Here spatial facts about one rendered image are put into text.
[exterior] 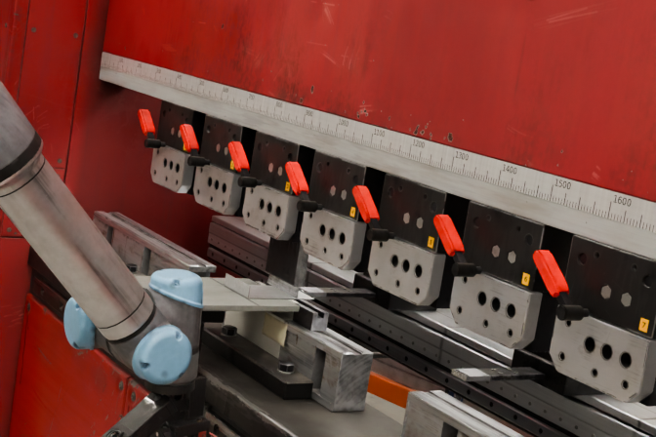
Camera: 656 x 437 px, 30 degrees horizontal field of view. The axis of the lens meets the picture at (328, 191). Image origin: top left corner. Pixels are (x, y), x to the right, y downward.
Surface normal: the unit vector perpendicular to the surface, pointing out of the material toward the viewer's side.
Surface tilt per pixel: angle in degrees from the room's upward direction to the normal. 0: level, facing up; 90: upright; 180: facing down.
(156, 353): 91
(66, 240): 96
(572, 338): 90
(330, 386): 90
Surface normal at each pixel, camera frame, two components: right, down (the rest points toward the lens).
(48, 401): -0.84, -0.06
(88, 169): 0.52, 0.19
